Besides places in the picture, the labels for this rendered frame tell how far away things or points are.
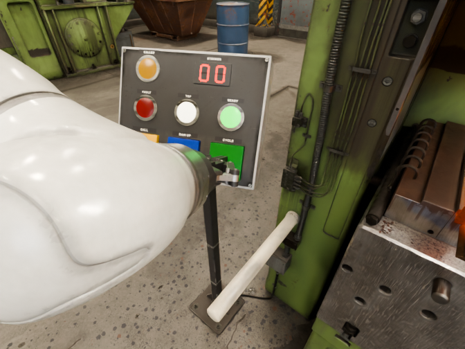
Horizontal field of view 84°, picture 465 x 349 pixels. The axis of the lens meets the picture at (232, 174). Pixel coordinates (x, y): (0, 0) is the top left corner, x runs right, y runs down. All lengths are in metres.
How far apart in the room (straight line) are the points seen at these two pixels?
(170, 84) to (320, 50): 0.36
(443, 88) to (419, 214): 0.49
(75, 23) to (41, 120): 4.78
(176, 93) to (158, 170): 0.43
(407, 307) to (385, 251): 0.16
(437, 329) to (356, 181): 0.37
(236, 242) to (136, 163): 1.51
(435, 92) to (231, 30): 4.27
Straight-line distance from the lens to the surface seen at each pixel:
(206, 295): 1.48
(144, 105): 0.63
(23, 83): 0.24
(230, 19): 5.00
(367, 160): 0.76
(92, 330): 1.57
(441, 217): 0.63
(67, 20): 4.98
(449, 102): 1.04
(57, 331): 1.64
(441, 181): 0.69
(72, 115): 0.21
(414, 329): 0.80
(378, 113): 0.71
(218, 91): 0.57
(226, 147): 0.55
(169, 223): 0.19
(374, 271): 0.69
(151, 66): 0.64
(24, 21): 4.97
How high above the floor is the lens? 1.34
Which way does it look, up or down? 39 degrees down
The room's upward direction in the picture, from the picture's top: straight up
